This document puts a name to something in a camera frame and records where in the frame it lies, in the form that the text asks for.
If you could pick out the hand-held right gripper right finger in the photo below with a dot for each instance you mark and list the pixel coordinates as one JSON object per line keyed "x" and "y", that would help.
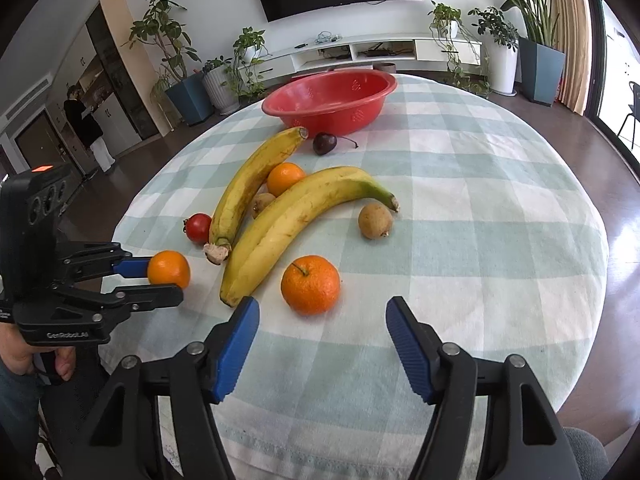
{"x": 407, "y": 355}

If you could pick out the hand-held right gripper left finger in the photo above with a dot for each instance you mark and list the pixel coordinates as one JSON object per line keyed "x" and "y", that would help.
{"x": 235, "y": 355}

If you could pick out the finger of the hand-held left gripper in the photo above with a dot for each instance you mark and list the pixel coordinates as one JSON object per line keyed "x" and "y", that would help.
{"x": 150, "y": 297}
{"x": 132, "y": 267}

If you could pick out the red tomato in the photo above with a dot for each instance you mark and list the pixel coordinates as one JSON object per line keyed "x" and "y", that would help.
{"x": 199, "y": 227}

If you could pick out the large orange with green calyx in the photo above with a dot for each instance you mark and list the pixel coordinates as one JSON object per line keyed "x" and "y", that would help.
{"x": 310, "y": 285}

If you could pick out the banana with torn stem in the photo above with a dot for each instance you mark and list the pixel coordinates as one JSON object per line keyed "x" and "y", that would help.
{"x": 245, "y": 190}

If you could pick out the brown kiwi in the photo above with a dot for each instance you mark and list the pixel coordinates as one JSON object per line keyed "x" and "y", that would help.
{"x": 262, "y": 204}
{"x": 375, "y": 220}

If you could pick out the large banana with green stem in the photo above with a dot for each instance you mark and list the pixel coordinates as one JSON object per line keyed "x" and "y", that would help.
{"x": 300, "y": 215}

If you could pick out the red plastic colander bowl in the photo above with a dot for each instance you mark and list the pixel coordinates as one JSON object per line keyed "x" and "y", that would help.
{"x": 325, "y": 95}

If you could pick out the person's left hand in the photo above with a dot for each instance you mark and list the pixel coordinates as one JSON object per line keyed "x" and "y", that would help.
{"x": 15, "y": 350}

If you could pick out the brown wooden door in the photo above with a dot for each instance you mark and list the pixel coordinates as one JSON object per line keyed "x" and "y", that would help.
{"x": 45, "y": 145}

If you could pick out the green checkered tablecloth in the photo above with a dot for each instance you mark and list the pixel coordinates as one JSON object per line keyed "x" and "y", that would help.
{"x": 450, "y": 260}

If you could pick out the person's blue jeans leg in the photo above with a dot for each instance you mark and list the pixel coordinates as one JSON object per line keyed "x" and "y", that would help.
{"x": 17, "y": 410}

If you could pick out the tall dark glass cabinet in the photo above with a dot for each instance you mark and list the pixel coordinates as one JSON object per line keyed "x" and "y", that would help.
{"x": 120, "y": 70}

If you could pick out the leafy tree in blue pot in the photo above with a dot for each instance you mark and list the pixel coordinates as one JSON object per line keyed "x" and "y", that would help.
{"x": 187, "y": 100}

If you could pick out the medium orange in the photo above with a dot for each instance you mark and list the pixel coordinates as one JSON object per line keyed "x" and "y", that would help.
{"x": 286, "y": 177}

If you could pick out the plant in white ribbed pot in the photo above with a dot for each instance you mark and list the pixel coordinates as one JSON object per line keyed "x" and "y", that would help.
{"x": 220, "y": 87}

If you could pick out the grey padded chair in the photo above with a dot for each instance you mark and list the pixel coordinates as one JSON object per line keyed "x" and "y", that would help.
{"x": 585, "y": 455}

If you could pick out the dark red cherry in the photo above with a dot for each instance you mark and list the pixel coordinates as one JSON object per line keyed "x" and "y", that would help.
{"x": 325, "y": 143}

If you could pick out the trailing pothos in white pot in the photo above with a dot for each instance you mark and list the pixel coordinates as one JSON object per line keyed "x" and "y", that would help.
{"x": 447, "y": 27}
{"x": 250, "y": 47}

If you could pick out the small grey round pot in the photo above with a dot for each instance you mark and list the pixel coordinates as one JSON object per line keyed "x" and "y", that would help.
{"x": 385, "y": 68}

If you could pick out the bushy plant in tall white pot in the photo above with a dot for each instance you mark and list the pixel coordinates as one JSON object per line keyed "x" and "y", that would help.
{"x": 502, "y": 67}

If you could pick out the black router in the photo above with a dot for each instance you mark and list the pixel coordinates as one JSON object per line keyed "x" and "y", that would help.
{"x": 381, "y": 51}

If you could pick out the white television cabinet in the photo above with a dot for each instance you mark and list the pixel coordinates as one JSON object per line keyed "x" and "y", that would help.
{"x": 435, "y": 50}

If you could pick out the dark blue plant pot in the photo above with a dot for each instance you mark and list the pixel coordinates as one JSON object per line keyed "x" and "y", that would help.
{"x": 542, "y": 70}

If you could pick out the black metal patio chair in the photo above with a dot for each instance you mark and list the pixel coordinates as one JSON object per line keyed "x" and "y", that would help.
{"x": 631, "y": 110}

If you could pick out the beige curtain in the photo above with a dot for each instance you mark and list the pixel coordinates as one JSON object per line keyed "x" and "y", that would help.
{"x": 570, "y": 35}

